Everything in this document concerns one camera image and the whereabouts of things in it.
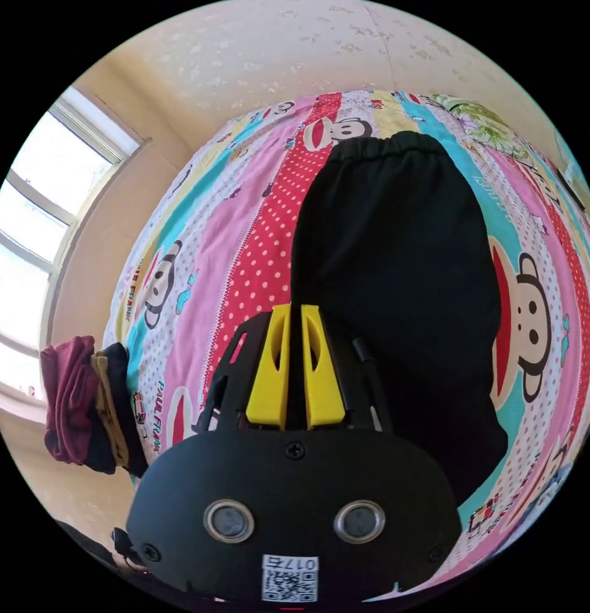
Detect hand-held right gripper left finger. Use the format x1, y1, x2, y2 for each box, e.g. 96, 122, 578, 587
245, 304, 292, 428

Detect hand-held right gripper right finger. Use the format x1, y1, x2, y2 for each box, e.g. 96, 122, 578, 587
300, 303, 347, 430

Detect black long pants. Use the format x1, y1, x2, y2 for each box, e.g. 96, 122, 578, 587
291, 131, 510, 508

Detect bed with cartoon printed sheet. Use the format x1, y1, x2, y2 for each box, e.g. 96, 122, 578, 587
103, 89, 590, 590

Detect pile of clothes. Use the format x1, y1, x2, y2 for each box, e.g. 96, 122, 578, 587
40, 335, 148, 478

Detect window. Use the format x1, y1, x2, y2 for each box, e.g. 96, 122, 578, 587
0, 86, 151, 408

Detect floral pillow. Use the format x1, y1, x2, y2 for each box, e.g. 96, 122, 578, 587
427, 93, 540, 162

